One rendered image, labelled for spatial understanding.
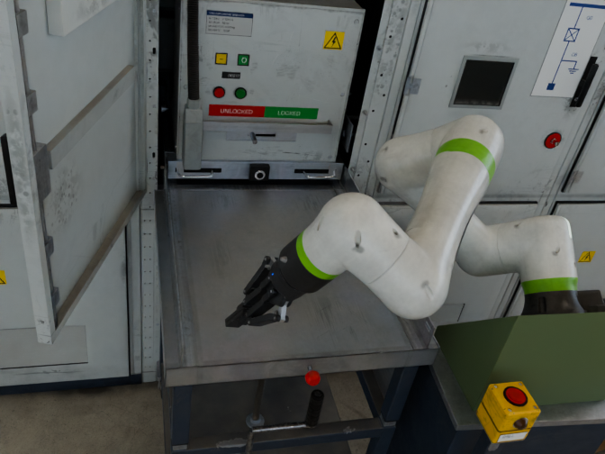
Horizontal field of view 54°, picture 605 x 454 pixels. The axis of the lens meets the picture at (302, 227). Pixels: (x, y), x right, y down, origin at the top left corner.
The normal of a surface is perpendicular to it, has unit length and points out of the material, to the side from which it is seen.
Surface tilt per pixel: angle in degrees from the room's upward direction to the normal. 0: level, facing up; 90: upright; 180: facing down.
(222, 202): 0
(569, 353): 90
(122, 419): 0
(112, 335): 90
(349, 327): 0
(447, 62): 90
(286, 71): 90
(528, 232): 62
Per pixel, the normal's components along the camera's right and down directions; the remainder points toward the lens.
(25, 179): -0.11, 0.56
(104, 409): 0.14, -0.81
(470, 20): 0.22, 0.58
